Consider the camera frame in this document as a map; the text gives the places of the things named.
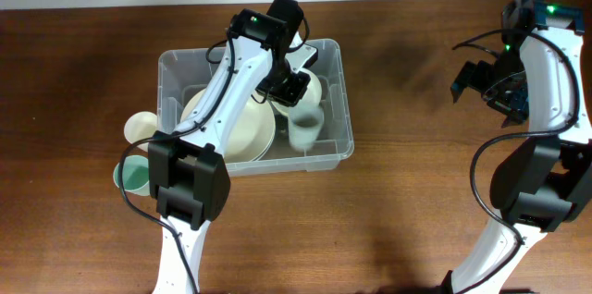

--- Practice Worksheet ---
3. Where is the grey cup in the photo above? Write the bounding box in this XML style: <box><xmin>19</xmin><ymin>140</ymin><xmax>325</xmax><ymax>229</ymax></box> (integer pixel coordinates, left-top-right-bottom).
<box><xmin>288</xmin><ymin>104</ymin><xmax>325</xmax><ymax>152</ymax></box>

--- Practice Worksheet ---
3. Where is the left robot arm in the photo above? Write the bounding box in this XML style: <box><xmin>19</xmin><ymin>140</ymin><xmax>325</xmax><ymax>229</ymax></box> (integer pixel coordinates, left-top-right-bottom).
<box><xmin>148</xmin><ymin>6</ymin><xmax>315</xmax><ymax>293</ymax></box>

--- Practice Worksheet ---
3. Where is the beige plate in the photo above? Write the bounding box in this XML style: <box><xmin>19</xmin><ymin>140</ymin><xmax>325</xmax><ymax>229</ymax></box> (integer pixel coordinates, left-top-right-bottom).
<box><xmin>179</xmin><ymin>86</ymin><xmax>277</xmax><ymax>164</ymax></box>

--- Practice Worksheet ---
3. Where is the cream cup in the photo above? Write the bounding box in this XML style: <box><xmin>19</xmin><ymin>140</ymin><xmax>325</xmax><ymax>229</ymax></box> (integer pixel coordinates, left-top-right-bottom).
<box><xmin>124</xmin><ymin>111</ymin><xmax>157</xmax><ymax>144</ymax></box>

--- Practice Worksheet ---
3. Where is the clear plastic storage container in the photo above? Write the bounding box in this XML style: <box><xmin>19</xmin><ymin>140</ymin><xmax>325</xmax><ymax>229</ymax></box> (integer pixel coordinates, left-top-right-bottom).
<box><xmin>156</xmin><ymin>39</ymin><xmax>354</xmax><ymax>177</ymax></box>

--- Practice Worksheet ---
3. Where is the green cup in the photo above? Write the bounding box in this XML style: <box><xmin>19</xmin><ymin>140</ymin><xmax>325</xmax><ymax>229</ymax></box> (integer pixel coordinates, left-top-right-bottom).
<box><xmin>122</xmin><ymin>155</ymin><xmax>150</xmax><ymax>197</ymax></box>

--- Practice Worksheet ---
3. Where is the white bowl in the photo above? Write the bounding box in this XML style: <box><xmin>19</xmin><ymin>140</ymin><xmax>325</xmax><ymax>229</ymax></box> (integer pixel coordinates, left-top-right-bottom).
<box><xmin>271</xmin><ymin>68</ymin><xmax>322</xmax><ymax>116</ymax></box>

